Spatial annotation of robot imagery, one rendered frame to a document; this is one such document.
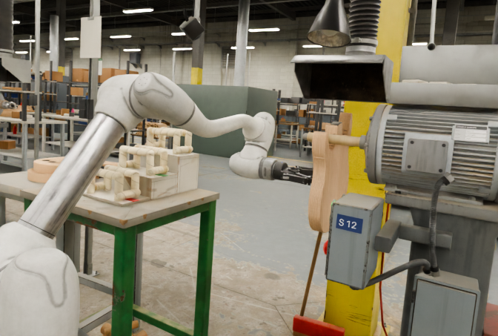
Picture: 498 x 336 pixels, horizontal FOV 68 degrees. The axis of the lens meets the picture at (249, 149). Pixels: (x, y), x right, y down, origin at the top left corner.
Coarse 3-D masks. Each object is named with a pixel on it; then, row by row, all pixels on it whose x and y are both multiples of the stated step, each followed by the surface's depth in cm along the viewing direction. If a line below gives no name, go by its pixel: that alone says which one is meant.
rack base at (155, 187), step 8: (128, 168) 170; (136, 168) 171; (144, 168) 172; (144, 176) 155; (152, 176) 156; (160, 176) 158; (168, 176) 160; (176, 176) 165; (112, 184) 164; (128, 184) 159; (144, 184) 154; (152, 184) 153; (160, 184) 157; (168, 184) 161; (176, 184) 166; (144, 192) 154; (152, 192) 153; (160, 192) 157; (168, 192) 162; (176, 192) 166
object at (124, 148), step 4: (120, 148) 164; (124, 148) 162; (128, 148) 161; (132, 148) 160; (136, 148) 159; (140, 148) 159; (144, 148) 158; (124, 152) 163; (128, 152) 162; (132, 152) 160; (136, 152) 159; (140, 152) 157; (144, 152) 156; (148, 152) 155; (152, 152) 156; (144, 156) 158
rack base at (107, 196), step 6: (84, 192) 153; (96, 192) 155; (102, 192) 155; (108, 192) 156; (96, 198) 147; (102, 198) 146; (108, 198) 147; (138, 198) 150; (144, 198) 150; (114, 204) 142; (120, 204) 140; (126, 204) 142; (132, 204) 144
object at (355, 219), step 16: (336, 208) 90; (352, 208) 88; (368, 208) 87; (336, 224) 90; (352, 224) 89; (368, 224) 87; (336, 240) 91; (352, 240) 89; (368, 240) 87; (336, 256) 91; (352, 256) 89; (368, 256) 89; (336, 272) 91; (352, 272) 89; (368, 272) 91; (352, 288) 101
